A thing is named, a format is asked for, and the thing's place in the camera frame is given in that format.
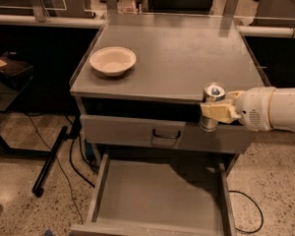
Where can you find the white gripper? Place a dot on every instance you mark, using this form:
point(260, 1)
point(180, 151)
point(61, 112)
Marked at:
point(252, 108)

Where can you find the silver redbull can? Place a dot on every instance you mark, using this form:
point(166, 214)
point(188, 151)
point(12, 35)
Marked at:
point(213, 92)

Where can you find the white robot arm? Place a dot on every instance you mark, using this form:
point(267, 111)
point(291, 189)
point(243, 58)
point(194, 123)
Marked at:
point(281, 109)

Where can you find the grey top drawer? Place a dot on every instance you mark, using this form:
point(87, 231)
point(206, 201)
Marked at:
point(137, 132)

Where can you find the grey metal drawer cabinet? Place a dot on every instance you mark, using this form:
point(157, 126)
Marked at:
point(177, 55)

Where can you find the open grey middle drawer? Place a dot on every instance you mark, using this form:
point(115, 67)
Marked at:
point(159, 195)

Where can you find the black stand leg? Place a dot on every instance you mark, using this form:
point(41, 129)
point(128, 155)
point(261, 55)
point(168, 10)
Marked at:
point(37, 188)

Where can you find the black box on shelf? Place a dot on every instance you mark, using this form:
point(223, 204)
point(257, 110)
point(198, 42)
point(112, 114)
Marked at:
point(14, 73)

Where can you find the white rail right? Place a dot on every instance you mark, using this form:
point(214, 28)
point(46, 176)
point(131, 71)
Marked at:
point(267, 32)

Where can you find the white rail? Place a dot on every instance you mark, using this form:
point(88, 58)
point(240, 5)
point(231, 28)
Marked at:
point(267, 32)
point(53, 22)

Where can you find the black drawer handle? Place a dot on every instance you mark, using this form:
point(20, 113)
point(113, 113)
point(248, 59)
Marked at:
point(166, 136)

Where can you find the white rail left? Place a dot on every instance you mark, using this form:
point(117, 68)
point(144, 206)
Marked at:
point(53, 22)

